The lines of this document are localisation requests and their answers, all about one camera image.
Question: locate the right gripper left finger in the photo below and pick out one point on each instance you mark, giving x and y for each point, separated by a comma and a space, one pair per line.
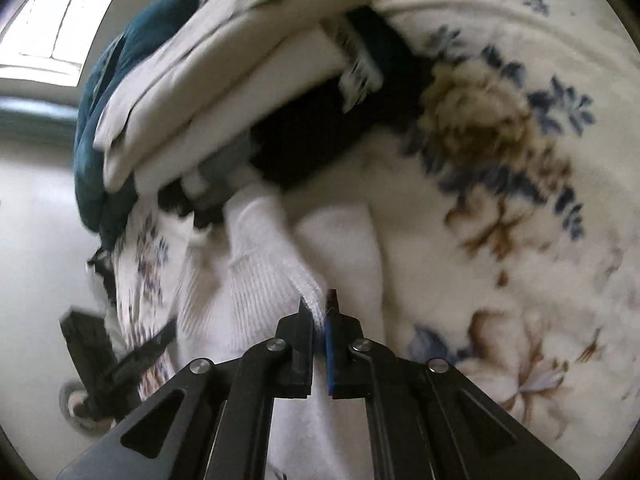
295, 376

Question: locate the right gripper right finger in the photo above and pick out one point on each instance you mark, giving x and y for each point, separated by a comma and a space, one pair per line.
344, 375

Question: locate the white knit garment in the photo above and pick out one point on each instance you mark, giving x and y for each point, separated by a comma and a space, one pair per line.
280, 269

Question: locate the cream folded clothes stack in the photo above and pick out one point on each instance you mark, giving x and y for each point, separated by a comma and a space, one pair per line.
221, 43

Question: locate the dark teal pillow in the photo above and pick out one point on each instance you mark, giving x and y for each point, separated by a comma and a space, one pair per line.
103, 112

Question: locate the floral fleece blanket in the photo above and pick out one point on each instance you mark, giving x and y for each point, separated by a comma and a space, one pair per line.
499, 230

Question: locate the black folded garment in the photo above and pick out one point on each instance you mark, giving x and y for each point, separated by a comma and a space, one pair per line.
381, 87

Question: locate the window with white frame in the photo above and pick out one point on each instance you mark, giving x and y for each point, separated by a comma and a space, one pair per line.
48, 41

